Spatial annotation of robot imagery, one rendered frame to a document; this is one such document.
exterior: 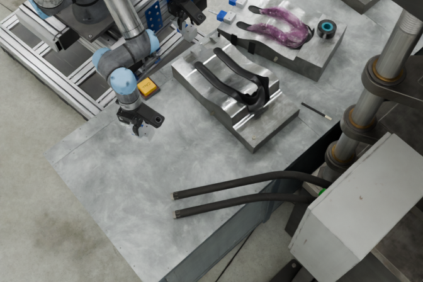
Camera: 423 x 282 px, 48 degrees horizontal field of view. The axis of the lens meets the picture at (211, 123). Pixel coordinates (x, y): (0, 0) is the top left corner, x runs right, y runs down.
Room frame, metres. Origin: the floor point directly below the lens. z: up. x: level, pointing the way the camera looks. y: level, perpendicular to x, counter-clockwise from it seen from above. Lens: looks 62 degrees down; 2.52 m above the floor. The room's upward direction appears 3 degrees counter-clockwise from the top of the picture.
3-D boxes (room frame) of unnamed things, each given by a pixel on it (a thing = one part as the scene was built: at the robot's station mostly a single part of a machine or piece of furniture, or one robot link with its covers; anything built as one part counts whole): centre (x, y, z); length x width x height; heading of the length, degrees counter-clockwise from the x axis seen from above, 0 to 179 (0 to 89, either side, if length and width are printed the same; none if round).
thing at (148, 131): (0.83, 0.29, 0.93); 0.13 x 0.05 x 0.05; 65
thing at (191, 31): (1.31, 0.10, 0.93); 0.13 x 0.05 x 0.05; 47
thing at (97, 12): (1.33, 0.46, 1.09); 0.15 x 0.15 x 0.10
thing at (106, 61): (0.91, 0.31, 1.25); 0.11 x 0.11 x 0.08; 35
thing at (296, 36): (1.32, -0.32, 0.90); 0.26 x 0.18 x 0.08; 56
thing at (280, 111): (1.03, -0.10, 0.87); 0.50 x 0.26 x 0.14; 39
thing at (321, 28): (1.26, -0.51, 0.93); 0.08 x 0.08 x 0.04
